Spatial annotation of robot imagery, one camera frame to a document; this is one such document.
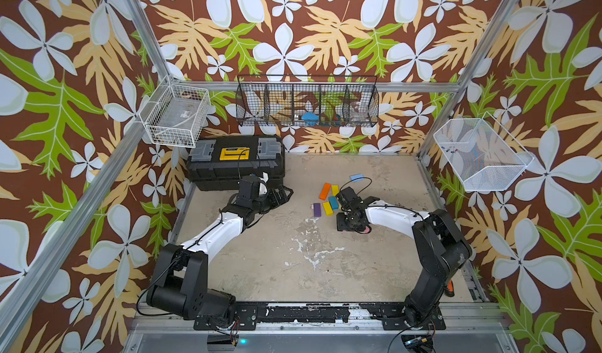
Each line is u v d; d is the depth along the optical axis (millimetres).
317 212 989
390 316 738
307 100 994
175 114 859
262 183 704
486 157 806
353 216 692
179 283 428
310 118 955
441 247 479
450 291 771
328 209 991
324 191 1065
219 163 950
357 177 761
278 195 779
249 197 676
